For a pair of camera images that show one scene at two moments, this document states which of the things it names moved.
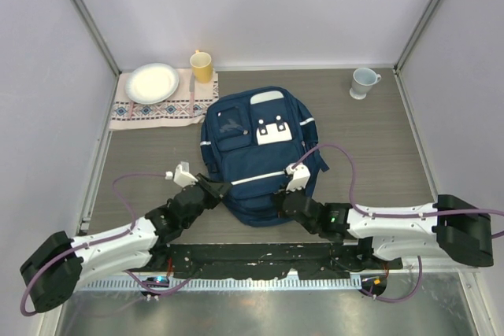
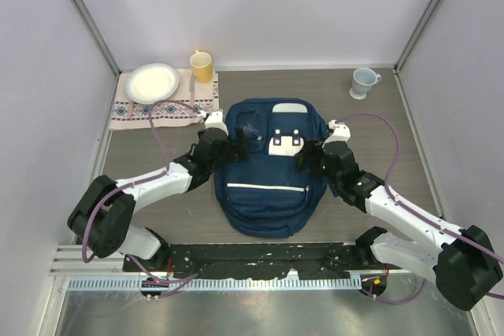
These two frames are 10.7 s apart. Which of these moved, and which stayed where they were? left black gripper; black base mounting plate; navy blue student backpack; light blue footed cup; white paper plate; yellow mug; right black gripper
Moved: navy blue student backpack; right black gripper; left black gripper
Stayed: white paper plate; black base mounting plate; yellow mug; light blue footed cup
